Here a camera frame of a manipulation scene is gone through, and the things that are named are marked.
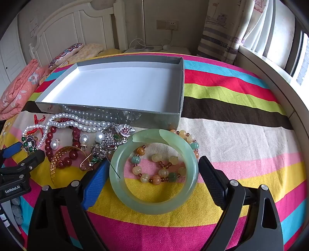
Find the window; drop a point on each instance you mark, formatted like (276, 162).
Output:
(301, 60)

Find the black flower brooch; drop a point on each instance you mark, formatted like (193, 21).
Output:
(30, 141)

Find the patterned curtain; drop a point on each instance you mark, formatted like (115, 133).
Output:
(217, 29)

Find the patterned pillows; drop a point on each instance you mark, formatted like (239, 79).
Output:
(19, 91)

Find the large pearl earring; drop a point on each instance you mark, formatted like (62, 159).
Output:
(99, 137)
(84, 139)

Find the green jade bangle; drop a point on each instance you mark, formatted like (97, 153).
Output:
(154, 205)

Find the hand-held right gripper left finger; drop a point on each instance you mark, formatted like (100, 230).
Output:
(96, 183)

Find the white headboard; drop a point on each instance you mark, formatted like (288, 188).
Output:
(72, 26)

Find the wall socket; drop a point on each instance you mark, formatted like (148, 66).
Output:
(167, 24)

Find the pearl drop pendant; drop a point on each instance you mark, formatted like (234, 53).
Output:
(54, 144)

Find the white cabinet door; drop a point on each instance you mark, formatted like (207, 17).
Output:
(9, 60)

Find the yellow pillow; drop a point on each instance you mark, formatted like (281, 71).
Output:
(89, 49)

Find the gold bangle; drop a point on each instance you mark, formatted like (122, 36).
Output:
(54, 164)

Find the grey cardboard box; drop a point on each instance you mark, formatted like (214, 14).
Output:
(115, 84)

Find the white nightstand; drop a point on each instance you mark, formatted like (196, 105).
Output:
(176, 49)

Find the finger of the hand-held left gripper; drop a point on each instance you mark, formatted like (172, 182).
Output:
(33, 159)
(12, 149)

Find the striped bed sheet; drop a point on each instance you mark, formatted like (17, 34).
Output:
(241, 135)

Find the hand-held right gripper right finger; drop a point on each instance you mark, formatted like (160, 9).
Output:
(212, 181)

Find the silver flower brooch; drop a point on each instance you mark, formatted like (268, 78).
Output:
(125, 130)

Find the embroidered pillow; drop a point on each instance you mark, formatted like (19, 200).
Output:
(67, 53)

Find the white sheer curtain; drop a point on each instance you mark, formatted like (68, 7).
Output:
(265, 24)

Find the white lamp pole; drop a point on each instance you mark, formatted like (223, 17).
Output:
(143, 21)

